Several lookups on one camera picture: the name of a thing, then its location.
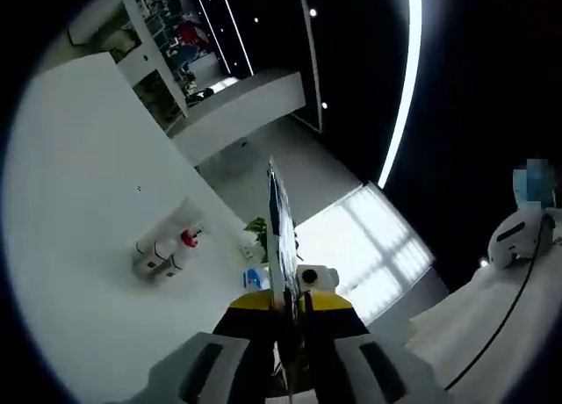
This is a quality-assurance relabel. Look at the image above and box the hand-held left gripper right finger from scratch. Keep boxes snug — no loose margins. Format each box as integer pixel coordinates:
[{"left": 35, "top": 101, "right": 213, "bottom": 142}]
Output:
[{"left": 301, "top": 290, "right": 443, "bottom": 404}]

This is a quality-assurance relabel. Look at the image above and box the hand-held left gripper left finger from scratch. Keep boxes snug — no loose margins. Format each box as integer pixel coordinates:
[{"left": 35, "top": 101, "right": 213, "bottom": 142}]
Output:
[{"left": 147, "top": 289, "right": 282, "bottom": 404}]

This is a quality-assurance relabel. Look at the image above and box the silver dark-print skincare sachet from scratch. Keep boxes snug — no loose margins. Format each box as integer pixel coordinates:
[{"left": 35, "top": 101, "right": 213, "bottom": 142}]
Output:
[{"left": 264, "top": 155, "right": 309, "bottom": 404}]

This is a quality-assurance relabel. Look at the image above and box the red collar skincare bottle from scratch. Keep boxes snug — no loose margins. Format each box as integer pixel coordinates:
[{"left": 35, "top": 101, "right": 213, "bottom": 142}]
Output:
[{"left": 155, "top": 227, "right": 206, "bottom": 269}]

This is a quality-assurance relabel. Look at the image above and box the tall white skincare bottle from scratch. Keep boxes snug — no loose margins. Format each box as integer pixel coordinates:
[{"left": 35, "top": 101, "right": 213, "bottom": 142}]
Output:
[{"left": 134, "top": 196, "right": 207, "bottom": 264}]

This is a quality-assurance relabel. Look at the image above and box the large bright window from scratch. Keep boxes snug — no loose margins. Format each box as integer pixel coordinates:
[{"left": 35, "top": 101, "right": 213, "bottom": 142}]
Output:
[{"left": 294, "top": 183, "right": 436, "bottom": 325}]

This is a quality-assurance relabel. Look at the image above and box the blue white tissue pack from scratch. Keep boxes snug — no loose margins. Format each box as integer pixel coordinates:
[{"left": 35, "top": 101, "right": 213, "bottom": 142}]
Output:
[{"left": 240, "top": 266, "right": 271, "bottom": 291}]

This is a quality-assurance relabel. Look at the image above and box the green potted plant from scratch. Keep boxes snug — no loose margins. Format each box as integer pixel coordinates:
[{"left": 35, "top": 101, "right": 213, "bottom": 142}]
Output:
[{"left": 243, "top": 216, "right": 305, "bottom": 264}]

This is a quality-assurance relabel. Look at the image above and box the person's white shirt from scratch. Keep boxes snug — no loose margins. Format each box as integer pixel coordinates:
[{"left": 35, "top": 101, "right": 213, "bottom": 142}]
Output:
[{"left": 406, "top": 245, "right": 562, "bottom": 404}]

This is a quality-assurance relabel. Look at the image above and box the white square pillar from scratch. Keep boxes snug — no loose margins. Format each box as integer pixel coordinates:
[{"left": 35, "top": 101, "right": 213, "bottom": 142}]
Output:
[{"left": 168, "top": 69, "right": 307, "bottom": 166}]

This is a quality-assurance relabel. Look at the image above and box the long ceiling light strip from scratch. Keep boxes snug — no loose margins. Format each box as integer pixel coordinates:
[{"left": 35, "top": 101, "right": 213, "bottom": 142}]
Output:
[{"left": 376, "top": 0, "right": 423, "bottom": 190}]

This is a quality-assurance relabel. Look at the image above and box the long white office desk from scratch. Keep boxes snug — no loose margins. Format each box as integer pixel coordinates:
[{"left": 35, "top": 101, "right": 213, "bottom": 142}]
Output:
[{"left": 65, "top": 0, "right": 191, "bottom": 120}]

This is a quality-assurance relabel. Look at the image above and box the thin black cable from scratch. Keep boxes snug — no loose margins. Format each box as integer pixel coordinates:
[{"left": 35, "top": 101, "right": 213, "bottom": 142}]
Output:
[{"left": 442, "top": 213, "right": 555, "bottom": 393}]

